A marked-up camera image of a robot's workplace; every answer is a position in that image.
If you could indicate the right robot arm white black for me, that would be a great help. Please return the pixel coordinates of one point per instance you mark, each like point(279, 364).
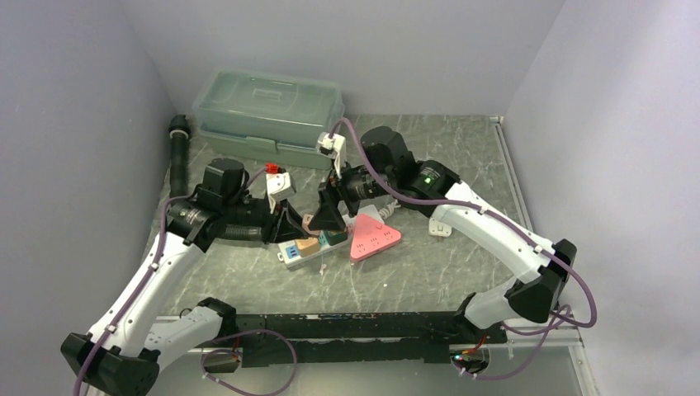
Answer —
point(538, 265)

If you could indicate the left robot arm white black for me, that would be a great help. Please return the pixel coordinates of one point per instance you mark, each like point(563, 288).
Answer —
point(126, 349)

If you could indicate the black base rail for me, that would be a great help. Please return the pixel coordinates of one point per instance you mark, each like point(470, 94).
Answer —
point(430, 337)

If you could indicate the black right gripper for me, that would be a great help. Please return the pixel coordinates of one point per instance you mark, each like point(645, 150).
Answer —
point(328, 216)

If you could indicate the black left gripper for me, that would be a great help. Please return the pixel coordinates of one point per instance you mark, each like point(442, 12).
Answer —
point(290, 228)

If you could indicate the dark green cube adapter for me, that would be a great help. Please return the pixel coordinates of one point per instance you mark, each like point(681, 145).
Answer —
point(332, 238)

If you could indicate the white square adapter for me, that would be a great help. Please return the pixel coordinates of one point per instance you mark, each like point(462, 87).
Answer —
point(438, 229)

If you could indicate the translucent green plastic box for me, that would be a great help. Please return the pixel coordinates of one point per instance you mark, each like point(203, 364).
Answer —
point(267, 117)

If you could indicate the pink triangular power strip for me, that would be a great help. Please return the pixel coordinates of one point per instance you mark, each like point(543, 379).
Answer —
point(371, 236)

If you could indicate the white multicolour power strip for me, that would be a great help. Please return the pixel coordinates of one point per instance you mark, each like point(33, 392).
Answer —
point(293, 253)

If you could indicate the tan cube plug adapter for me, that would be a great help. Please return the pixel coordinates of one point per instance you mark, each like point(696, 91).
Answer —
point(307, 246)

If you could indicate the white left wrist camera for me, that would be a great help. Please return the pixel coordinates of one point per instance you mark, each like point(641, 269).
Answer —
point(280, 184)

